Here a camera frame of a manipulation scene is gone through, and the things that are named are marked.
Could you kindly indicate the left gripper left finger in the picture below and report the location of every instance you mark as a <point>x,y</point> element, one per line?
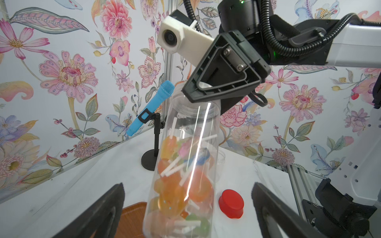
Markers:
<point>101,219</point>

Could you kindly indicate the brown wooden tray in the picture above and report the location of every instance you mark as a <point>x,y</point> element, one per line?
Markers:
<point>131,222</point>

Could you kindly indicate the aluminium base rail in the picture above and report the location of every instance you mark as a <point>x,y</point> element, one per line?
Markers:
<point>304,184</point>

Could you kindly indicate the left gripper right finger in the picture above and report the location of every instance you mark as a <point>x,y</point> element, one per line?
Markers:
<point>275,218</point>

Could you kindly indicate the blue microphone on stand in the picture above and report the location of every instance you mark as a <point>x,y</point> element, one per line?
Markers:
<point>149,158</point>

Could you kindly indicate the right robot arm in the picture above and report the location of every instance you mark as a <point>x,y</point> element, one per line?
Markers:
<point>344,42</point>

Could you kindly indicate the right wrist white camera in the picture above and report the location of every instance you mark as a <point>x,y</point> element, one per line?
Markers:
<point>178,35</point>

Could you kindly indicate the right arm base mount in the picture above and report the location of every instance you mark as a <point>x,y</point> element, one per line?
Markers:
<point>337,216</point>

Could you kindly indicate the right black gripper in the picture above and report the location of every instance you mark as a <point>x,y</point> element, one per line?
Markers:
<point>232,66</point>

